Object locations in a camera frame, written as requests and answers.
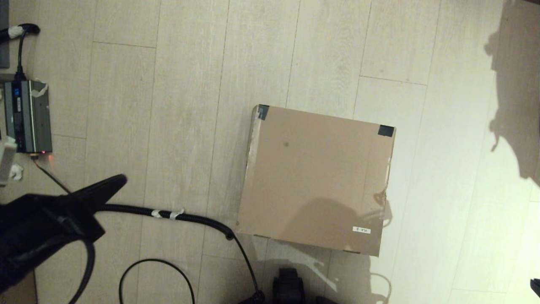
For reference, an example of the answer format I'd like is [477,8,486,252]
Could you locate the black cable with white tape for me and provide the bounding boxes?
[0,23,41,81]

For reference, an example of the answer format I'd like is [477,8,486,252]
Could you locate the brown cardboard shoe box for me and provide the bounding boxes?
[235,104,396,257]

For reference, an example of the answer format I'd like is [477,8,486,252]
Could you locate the grey power supply unit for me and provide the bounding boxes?
[4,79,53,153]

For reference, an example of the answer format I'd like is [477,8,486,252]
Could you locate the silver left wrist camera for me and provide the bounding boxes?
[0,137,18,187]

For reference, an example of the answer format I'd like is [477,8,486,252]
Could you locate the dark grey panel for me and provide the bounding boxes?
[0,0,9,68]

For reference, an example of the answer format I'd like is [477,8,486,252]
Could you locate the black coiled cable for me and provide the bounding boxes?
[32,154,265,304]

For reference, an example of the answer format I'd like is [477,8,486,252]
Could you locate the plain brown cardboard box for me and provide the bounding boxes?
[6,272,38,304]

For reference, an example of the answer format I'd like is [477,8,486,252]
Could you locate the thin black cable loop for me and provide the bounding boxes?
[119,258,195,304]

